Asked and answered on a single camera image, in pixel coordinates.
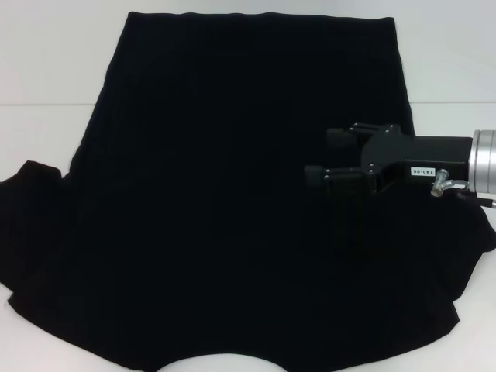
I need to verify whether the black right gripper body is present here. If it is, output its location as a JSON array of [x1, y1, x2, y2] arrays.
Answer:
[[360, 124, 474, 194]]

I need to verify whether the black shirt with FREE print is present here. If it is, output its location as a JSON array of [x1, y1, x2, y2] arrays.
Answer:
[[0, 11, 496, 372]]

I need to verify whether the right gripper cable with plug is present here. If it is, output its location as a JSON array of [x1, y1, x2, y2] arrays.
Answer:
[[431, 168, 496, 209]]

